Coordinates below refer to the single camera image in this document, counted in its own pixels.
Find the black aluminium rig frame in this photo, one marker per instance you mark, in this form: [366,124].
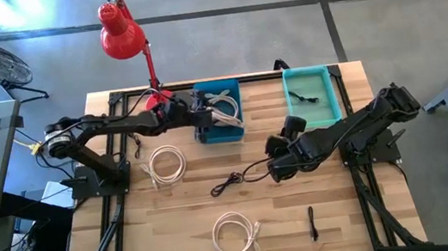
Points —
[109,227]

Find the translucent teal plastic bin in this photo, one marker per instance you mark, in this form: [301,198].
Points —
[313,113]

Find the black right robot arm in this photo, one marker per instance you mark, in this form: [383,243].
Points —
[358,123]

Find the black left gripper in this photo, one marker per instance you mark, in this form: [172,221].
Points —
[194,112]

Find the white box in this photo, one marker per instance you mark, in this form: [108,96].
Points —
[57,195]

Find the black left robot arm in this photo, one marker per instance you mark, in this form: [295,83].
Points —
[120,124]

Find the dark blue plastic bin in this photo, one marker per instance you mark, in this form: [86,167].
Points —
[229,135]

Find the red desk lamp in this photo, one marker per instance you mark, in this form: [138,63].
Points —
[121,35]

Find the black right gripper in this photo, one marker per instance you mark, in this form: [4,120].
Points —
[303,152]

